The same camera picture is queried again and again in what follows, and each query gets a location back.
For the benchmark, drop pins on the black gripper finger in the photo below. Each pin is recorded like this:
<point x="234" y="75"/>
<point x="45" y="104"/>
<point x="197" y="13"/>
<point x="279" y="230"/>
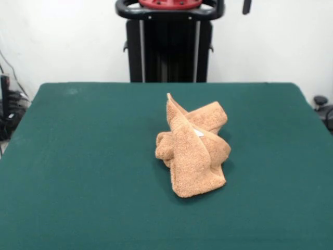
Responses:
<point x="247" y="6"/>

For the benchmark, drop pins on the tan terry towel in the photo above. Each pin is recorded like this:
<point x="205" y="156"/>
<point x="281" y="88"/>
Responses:
<point x="187" y="161"/>

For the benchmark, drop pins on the dark green table cloth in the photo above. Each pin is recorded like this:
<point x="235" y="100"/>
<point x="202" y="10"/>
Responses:
<point x="78" y="182"/>

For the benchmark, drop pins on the black box with red mark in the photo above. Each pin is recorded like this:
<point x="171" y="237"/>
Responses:
<point x="4" y="99"/>

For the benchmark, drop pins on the red robot base plate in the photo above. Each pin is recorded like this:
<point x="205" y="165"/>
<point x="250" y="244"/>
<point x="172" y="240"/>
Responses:
<point x="169" y="4"/>

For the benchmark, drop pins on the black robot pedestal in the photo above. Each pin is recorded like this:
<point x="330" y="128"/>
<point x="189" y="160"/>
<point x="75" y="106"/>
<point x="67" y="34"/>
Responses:
<point x="169" y="52"/>

